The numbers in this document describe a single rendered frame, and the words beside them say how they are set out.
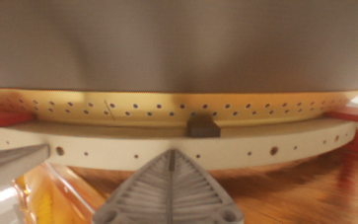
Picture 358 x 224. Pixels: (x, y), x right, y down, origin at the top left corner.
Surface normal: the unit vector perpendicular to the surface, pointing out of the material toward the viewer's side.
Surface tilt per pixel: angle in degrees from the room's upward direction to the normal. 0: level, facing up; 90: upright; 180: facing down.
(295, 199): 180
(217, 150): 90
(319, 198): 180
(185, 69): 62
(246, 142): 90
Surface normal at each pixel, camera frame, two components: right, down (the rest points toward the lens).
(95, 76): -0.07, 0.67
